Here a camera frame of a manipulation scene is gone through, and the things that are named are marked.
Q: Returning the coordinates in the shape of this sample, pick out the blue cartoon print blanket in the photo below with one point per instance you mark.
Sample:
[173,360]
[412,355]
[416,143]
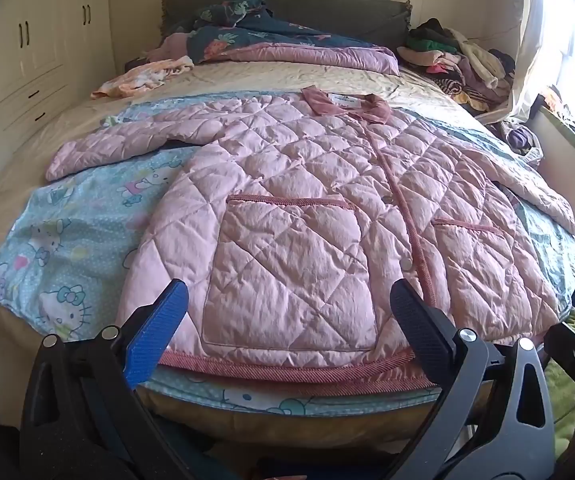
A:
[67,220]

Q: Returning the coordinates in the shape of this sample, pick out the cream curtain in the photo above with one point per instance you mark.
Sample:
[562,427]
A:
[537,35]

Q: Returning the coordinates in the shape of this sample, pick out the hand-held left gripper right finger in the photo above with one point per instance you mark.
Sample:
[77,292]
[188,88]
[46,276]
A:
[420,332]

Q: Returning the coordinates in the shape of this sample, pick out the pink floral cloth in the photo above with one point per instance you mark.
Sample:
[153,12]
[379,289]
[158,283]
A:
[137,77]

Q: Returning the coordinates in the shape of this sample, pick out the dark floral quilt pink lining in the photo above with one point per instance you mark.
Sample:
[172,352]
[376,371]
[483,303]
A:
[247,35]

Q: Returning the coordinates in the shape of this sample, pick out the pile of clothes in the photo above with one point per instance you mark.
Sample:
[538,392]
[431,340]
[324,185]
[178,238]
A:
[462,60]

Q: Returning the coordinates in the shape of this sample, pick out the bed with beige sheet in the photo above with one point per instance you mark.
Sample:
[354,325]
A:
[247,77]

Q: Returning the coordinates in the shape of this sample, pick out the green cloth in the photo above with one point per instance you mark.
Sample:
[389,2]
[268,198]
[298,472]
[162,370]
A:
[562,395]

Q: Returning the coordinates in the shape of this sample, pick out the mauve pillow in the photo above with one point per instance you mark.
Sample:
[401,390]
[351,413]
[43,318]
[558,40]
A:
[170,46]

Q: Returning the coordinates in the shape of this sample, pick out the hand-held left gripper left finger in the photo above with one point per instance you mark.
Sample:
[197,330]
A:
[157,332]

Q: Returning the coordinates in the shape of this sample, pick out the pink quilted jacket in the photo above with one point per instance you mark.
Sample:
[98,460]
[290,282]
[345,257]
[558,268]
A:
[292,210]

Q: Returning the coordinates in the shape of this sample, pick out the cream wardrobe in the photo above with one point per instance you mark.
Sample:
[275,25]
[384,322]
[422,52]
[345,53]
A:
[42,35]

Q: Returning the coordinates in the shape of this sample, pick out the grey padded headboard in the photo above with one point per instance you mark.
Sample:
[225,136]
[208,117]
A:
[317,10]

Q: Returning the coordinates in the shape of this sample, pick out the clothes heap on windowsill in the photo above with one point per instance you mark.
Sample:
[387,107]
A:
[555,100]

